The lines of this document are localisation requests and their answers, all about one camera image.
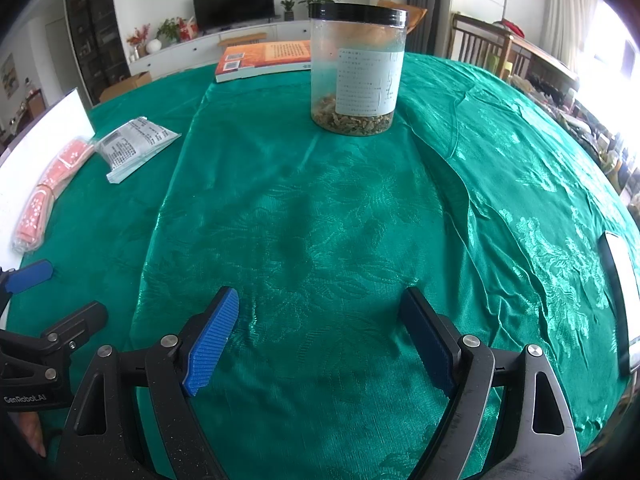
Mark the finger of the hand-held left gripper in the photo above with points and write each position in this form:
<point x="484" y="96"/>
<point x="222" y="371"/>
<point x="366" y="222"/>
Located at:
<point x="80" y="322"/>
<point x="30" y="275"/>

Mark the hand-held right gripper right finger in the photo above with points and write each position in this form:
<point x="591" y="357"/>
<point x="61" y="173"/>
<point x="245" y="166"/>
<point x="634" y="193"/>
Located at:
<point x="427" y="342"/>

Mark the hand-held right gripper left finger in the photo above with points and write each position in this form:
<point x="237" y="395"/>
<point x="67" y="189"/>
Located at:
<point x="210" y="345"/>

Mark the white box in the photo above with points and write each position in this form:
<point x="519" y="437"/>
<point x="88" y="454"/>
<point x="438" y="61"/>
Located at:
<point x="35" y="160"/>

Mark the person's left hand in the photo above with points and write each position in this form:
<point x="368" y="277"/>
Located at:
<point x="31" y="435"/>

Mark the pink flowered towel packet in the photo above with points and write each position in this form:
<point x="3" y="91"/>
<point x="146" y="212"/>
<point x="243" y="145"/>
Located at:
<point x="47" y="195"/>

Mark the green patterned tablecloth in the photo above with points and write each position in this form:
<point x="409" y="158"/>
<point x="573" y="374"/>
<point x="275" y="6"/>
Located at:
<point x="325" y="220"/>

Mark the grey printed packet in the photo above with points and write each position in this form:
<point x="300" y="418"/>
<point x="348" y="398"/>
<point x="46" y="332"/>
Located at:
<point x="132" y="147"/>

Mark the black smartphone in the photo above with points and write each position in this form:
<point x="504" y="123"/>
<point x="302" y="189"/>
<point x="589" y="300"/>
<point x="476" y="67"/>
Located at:
<point x="625" y="300"/>

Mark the cardboard box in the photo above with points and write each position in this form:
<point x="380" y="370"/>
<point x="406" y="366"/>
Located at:
<point x="125" y="85"/>

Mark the dark display shelf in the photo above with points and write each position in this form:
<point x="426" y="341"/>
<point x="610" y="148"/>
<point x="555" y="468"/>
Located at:
<point x="95" y="30"/>

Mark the red flower bouquet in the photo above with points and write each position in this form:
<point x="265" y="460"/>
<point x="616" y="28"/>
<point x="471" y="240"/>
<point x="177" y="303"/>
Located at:
<point x="137" y="39"/>

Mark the white round vase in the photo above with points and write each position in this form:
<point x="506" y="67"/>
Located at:
<point x="153" y="45"/>

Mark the clear jar with black lid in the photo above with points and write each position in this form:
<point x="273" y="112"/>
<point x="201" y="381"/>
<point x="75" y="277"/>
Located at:
<point x="357" y="75"/>

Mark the white television cabinet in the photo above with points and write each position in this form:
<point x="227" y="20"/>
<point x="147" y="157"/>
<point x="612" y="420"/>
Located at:
<point x="200" y="52"/>

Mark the leafy plant with red flowers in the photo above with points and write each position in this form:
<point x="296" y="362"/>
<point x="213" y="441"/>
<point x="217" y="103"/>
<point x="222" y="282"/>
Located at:
<point x="169" y="30"/>

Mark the red gift bag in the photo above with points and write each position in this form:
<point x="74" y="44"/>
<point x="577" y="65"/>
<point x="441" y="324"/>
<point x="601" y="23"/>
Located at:
<point x="188" y="30"/>

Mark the orange book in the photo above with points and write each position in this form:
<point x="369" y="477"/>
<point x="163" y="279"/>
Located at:
<point x="260" y="57"/>

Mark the wooden railed crib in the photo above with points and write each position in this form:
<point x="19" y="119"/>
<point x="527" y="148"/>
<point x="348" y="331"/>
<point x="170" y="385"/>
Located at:
<point x="505" y="45"/>

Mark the wooden bench with metal legs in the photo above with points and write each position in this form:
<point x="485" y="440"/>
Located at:
<point x="242" y="37"/>

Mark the tan lounge chair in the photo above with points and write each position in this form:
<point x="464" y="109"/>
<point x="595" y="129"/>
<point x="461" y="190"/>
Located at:
<point x="417" y="17"/>

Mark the flat screen television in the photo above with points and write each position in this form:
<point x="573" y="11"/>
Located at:
<point x="232" y="5"/>

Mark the grey curtain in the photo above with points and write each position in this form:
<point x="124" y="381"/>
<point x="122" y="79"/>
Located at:
<point x="430" y="5"/>

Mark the small green potted plant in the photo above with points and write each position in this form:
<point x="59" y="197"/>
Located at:
<point x="288" y="9"/>

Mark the white curtain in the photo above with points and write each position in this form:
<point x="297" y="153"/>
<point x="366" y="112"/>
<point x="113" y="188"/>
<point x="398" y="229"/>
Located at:
<point x="570" y="10"/>

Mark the framed wall picture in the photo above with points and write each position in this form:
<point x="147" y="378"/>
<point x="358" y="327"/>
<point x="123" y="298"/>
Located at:
<point x="9" y="75"/>

